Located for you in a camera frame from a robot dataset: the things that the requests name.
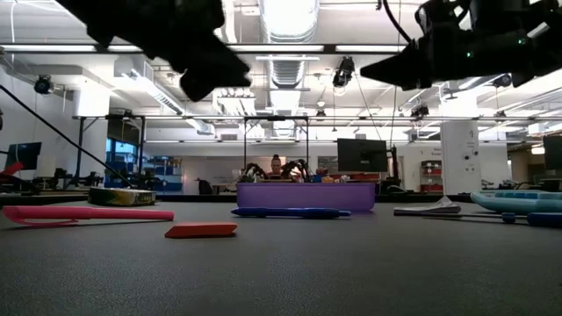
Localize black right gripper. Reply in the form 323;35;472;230
359;0;535;92

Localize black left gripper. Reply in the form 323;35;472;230
56;0;252;103

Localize yellow green crayon box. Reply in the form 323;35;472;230
87;187;157;207

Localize blue pen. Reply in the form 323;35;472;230
231;206;352;220

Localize orange eraser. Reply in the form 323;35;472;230
164;221;239;240

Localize pink highlighter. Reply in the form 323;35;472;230
2;205;176;227

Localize blue-handled scissors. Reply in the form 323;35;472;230
394;212;562;228

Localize black monitor on stand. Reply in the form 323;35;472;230
336;138;389;173

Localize white column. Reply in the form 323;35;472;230
440;120;483;196

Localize person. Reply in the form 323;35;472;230
268;154;285;181

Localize red storage shelf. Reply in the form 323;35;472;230
420;160;443;193

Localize purple transparent pencil case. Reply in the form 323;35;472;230
235;182;377;213

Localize light blue calculator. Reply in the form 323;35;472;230
470;189;562;215

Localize dark monitor with blue glow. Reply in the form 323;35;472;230
4;141;43;171

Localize black table mat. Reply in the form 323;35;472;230
0;199;562;316

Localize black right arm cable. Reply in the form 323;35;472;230
380;0;416;45

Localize black background rig frame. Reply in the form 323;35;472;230
242;115;311;176

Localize silver ceiling duct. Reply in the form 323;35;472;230
258;0;321;89

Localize thin black taut cable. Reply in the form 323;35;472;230
0;83;135;189

